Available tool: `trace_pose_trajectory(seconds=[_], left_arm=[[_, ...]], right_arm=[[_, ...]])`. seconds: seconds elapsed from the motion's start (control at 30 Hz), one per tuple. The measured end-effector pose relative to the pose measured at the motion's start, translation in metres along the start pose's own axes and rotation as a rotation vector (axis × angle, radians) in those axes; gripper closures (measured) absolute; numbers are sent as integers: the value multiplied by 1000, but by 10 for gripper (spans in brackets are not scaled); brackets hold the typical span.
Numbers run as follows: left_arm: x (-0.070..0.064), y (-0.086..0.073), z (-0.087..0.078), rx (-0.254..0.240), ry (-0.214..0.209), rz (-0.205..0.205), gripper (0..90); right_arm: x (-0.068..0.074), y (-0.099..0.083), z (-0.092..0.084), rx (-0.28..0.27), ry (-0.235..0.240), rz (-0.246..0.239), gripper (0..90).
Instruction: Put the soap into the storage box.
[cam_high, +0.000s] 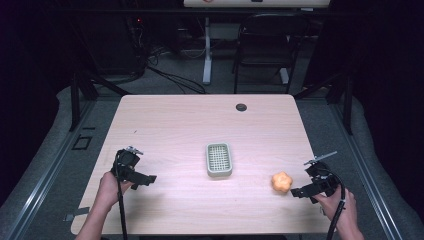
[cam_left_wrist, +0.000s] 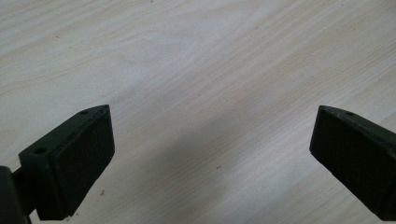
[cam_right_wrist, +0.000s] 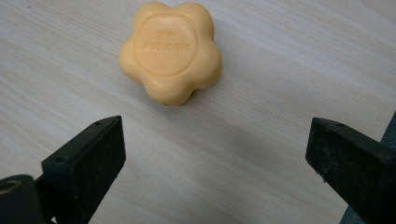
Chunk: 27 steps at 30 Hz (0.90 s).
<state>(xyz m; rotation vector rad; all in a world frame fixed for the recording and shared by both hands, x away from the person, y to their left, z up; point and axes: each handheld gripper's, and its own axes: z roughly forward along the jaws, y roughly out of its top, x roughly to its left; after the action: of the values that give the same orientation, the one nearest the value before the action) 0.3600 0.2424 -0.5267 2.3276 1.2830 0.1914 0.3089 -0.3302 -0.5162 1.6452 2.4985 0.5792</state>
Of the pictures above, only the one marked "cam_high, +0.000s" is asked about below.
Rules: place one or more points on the dark equipment rack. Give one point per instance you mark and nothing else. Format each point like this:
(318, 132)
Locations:
(116, 36)

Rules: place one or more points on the orange flower-shaped soap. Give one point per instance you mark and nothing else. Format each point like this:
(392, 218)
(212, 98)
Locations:
(281, 182)

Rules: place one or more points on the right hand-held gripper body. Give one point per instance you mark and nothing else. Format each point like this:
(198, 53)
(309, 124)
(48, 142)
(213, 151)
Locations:
(322, 178)

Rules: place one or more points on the grey metal floor rail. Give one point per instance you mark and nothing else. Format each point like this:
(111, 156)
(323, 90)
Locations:
(46, 170)
(366, 173)

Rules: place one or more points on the person's right hand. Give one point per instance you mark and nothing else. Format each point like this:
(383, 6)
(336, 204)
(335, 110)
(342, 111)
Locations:
(345, 211)

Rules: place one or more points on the grey slotted soap dish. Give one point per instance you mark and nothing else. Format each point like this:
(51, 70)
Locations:
(219, 160)

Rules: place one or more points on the person's left hand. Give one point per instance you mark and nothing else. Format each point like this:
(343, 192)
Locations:
(107, 191)

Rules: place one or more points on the black metal frame stand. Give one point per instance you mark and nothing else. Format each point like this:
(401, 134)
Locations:
(340, 96)
(80, 96)

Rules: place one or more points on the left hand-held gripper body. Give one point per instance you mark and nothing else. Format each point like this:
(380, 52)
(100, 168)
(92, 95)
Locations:
(125, 163)

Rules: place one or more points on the black metal chair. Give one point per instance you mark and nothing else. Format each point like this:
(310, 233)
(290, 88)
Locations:
(266, 43)

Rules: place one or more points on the black round table grommet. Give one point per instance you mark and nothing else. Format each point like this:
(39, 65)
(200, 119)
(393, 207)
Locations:
(241, 107)

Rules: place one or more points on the white desk leg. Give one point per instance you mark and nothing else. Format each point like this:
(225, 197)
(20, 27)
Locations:
(207, 53)
(284, 76)

